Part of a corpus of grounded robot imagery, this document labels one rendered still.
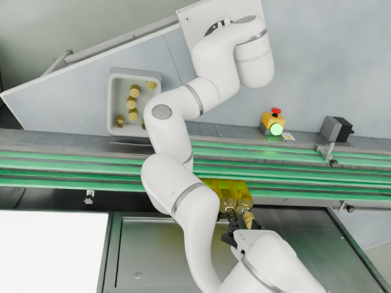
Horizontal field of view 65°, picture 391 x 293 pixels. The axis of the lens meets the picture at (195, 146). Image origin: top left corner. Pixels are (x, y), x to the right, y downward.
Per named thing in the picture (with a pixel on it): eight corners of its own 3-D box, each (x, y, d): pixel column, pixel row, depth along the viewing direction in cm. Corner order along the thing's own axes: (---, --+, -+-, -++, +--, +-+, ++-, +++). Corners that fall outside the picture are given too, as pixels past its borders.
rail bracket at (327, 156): (311, 149, 122) (328, 167, 110) (317, 132, 118) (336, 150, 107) (320, 149, 122) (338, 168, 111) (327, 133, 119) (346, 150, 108)
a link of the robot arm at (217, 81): (189, 110, 80) (166, 50, 72) (260, 70, 87) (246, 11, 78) (208, 120, 73) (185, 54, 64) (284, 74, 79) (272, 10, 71)
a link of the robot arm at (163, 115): (188, 111, 82) (141, 138, 78) (178, 68, 72) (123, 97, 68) (219, 140, 74) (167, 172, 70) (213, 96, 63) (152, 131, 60)
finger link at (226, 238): (217, 246, 63) (222, 235, 69) (256, 254, 61) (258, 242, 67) (219, 240, 63) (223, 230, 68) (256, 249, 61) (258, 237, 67)
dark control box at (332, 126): (318, 132, 133) (328, 141, 126) (325, 115, 129) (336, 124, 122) (336, 133, 135) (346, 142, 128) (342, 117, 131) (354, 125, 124)
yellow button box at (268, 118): (258, 126, 128) (264, 135, 122) (263, 110, 124) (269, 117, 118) (274, 128, 129) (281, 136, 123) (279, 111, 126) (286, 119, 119)
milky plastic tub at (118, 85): (109, 124, 118) (106, 134, 111) (110, 65, 108) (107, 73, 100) (155, 127, 122) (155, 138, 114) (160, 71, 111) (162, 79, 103)
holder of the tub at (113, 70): (109, 135, 121) (107, 145, 114) (111, 66, 108) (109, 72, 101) (153, 139, 124) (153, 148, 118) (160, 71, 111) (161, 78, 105)
